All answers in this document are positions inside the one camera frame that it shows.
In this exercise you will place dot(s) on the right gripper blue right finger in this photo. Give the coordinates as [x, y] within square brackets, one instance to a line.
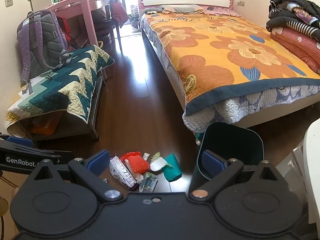
[212, 163]

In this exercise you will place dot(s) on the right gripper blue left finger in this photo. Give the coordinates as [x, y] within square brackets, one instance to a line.
[98, 163]

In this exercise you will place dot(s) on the white purple snack wrapper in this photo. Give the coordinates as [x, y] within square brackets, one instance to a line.
[120, 172]

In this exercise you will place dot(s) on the red plastic bag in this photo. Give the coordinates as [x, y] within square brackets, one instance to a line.
[129, 154]

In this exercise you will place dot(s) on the dark teal trash bin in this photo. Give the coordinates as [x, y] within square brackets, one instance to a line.
[227, 141]

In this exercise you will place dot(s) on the orange foam fruit net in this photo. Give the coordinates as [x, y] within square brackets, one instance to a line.
[138, 164]

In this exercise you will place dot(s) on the teal paper cup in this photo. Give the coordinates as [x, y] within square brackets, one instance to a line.
[172, 170]

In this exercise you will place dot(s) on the silver green foil wrapper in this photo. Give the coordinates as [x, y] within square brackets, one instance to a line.
[149, 183]

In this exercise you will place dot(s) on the white foam tray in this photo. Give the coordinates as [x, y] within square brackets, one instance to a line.
[157, 164]

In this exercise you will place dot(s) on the low bench under quilt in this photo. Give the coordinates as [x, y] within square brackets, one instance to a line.
[70, 125]

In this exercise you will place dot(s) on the white purple quilted blanket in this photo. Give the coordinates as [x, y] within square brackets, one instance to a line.
[254, 109]

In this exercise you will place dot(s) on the green cream zigzag quilt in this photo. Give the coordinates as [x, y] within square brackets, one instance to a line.
[68, 89]

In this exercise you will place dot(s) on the bed with pink headboard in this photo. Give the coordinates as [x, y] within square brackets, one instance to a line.
[211, 7]

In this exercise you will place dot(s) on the orange floral bedspread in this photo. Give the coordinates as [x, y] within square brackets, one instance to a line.
[223, 57]

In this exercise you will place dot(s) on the purple grey backpack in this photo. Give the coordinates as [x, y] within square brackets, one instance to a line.
[42, 44]

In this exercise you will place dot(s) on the dark chair with clothes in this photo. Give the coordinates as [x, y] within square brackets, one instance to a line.
[118, 17]

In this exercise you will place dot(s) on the grey pillow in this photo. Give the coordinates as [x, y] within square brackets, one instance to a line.
[182, 8]

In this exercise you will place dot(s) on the pink desk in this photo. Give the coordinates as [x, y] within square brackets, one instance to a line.
[71, 8]

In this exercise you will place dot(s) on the stack of folded blankets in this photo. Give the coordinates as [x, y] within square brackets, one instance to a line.
[295, 25]

